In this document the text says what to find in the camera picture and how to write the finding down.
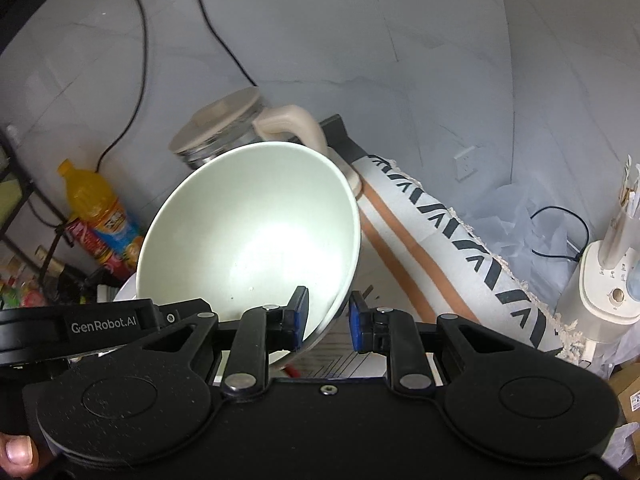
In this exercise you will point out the cream kettle base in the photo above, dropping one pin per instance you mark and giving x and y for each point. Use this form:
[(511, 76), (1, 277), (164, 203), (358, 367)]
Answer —
[(347, 172)]

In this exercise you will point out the orange juice bottle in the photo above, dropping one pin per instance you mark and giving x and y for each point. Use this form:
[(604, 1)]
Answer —
[(92, 200)]

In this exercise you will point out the white bowl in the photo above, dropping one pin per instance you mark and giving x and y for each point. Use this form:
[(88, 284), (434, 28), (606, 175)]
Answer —
[(250, 240)]

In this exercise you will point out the white standing appliance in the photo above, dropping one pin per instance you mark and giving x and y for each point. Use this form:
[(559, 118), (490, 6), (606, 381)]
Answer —
[(595, 285)]

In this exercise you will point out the black metal rack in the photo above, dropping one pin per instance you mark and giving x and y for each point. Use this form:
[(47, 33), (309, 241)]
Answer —
[(30, 177)]

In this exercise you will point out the person's left hand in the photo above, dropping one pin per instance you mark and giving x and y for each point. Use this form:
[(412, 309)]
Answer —
[(17, 455)]

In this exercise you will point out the white wall socket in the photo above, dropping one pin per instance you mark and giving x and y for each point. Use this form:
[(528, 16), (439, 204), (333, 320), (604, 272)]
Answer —
[(465, 162)]

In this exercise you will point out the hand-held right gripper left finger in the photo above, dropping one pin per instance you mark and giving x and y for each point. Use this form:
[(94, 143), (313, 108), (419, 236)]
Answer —
[(300, 317)]

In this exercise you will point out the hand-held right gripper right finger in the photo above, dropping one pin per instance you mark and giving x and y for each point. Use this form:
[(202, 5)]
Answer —
[(356, 327)]

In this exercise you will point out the patterned white tablecloth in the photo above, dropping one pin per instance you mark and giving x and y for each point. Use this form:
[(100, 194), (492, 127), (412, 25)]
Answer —
[(450, 240)]

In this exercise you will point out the white plastic sheet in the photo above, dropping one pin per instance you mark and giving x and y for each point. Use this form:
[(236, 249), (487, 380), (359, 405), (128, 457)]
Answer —
[(515, 210)]

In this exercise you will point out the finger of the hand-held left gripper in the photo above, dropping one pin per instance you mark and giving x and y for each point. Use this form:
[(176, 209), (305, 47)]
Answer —
[(175, 307)]

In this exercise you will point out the dark glass bottle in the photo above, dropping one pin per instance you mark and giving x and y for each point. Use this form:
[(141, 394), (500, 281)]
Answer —
[(60, 272)]

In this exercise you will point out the brown cardboard box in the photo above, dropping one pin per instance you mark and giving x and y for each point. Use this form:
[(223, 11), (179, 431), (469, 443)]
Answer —
[(625, 390)]

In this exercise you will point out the red drink can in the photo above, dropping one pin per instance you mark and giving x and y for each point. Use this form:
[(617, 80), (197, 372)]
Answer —
[(90, 242)]

